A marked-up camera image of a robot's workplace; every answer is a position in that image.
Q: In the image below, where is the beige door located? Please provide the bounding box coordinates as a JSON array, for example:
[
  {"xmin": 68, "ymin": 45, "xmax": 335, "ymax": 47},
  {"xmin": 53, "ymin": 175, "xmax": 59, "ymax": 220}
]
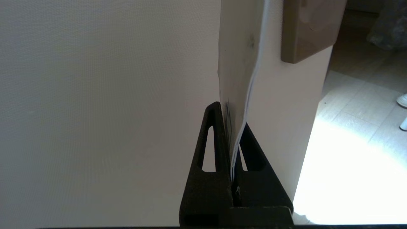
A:
[{"xmin": 0, "ymin": 0, "xmax": 334, "ymax": 228}]

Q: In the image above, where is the grey brown bag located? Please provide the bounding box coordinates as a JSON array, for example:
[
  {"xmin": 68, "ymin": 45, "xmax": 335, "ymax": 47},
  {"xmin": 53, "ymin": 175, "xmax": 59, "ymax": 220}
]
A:
[{"xmin": 366, "ymin": 0, "xmax": 407, "ymax": 51}]

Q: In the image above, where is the dark brown lock plate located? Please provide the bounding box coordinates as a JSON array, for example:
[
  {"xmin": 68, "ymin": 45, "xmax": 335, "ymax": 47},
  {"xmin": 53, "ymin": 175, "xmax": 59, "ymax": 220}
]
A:
[{"xmin": 281, "ymin": 0, "xmax": 348, "ymax": 64}]

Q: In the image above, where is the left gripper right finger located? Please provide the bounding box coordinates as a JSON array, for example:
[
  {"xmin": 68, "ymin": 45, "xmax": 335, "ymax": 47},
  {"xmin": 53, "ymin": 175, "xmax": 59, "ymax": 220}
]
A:
[{"xmin": 234, "ymin": 122, "xmax": 294, "ymax": 226}]

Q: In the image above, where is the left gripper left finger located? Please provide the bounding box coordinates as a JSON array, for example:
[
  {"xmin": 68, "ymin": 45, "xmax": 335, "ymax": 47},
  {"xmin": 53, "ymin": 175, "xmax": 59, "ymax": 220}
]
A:
[{"xmin": 180, "ymin": 102, "xmax": 234, "ymax": 227}]

